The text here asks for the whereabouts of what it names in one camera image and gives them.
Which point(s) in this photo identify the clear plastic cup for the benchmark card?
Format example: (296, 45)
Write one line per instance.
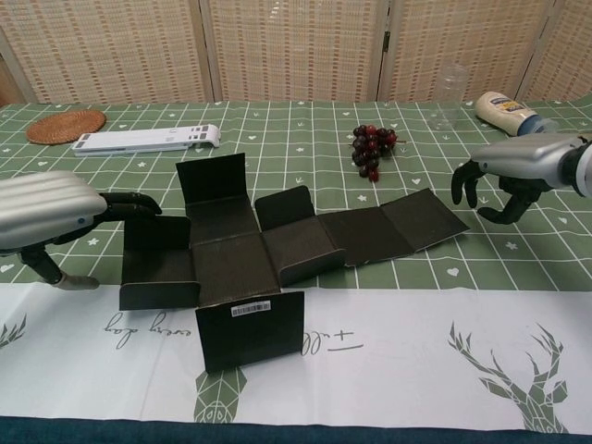
(447, 102)

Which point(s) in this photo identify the green checked deer tablecloth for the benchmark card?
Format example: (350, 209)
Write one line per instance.
(277, 139)

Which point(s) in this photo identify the mayonnaise squeeze bottle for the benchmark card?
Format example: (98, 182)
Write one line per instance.
(501, 113)

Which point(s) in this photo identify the bunch of dark red grapes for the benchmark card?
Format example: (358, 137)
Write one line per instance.
(367, 148)

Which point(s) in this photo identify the black cardboard box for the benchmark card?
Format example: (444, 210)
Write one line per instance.
(231, 268)

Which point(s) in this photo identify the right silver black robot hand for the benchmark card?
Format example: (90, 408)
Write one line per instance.
(522, 157)

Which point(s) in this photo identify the brown wooden panel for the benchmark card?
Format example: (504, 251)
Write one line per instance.
(3, 88)

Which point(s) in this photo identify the woven bamboo folding screen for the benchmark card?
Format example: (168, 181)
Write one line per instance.
(296, 46)

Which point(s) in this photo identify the round woven rattan coaster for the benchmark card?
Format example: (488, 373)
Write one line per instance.
(65, 127)

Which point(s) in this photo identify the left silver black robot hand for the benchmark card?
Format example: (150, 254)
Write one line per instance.
(46, 208)

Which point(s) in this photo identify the white folding stand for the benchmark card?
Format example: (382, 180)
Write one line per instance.
(139, 140)

